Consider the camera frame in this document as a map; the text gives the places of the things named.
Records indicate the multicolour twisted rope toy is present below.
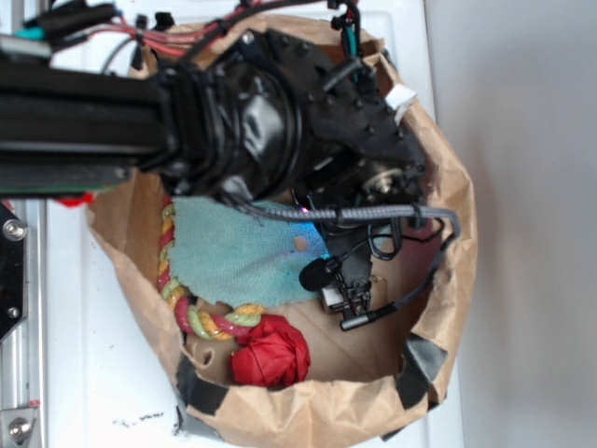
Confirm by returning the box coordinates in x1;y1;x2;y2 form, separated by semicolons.
157;196;266;342

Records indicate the red and black wire bundle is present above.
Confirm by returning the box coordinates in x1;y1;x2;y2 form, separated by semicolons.
18;0;365;76

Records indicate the small black microphone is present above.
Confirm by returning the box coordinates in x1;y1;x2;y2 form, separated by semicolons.
298;258;340;292

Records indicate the black mounting bracket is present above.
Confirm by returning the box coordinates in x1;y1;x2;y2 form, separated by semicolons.
1;203;27;342

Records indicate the aluminium frame rail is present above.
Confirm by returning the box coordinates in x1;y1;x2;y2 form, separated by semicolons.
0;0;48;448

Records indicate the light blue terry cloth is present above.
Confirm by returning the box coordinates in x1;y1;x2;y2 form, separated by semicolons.
168;197;328;307

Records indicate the crumpled red cloth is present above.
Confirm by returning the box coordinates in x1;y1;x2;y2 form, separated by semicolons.
230;315;311;387

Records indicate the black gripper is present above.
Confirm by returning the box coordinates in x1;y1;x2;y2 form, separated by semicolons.
232;31;428;322

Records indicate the grey braided cable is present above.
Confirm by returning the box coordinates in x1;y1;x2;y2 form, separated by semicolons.
218;195;464;332

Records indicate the brown paper bag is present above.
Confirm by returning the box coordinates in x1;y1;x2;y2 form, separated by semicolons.
86;12;479;448

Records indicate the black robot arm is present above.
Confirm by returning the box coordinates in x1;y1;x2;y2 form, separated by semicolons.
1;30;426;329

